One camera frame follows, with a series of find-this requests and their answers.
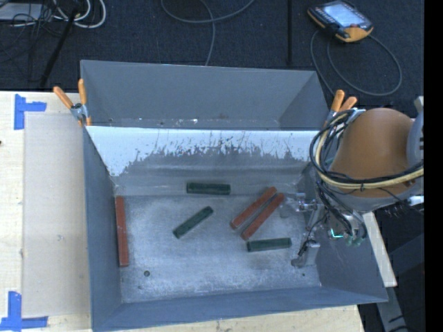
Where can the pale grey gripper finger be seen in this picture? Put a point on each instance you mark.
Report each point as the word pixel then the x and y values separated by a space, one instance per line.
pixel 297 204
pixel 309 256

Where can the pale wood flat board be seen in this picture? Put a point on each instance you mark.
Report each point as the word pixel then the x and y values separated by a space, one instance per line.
pixel 52 202

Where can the grey metal bin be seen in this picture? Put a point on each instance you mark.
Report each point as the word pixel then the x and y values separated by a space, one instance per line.
pixel 207 268

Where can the red-brown flat block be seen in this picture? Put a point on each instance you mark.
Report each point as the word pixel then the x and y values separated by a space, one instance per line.
pixel 122 232
pixel 253 207
pixel 263 216

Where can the dark green flat block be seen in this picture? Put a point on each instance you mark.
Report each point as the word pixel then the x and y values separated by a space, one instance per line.
pixel 208 189
pixel 269 245
pixel 193 222

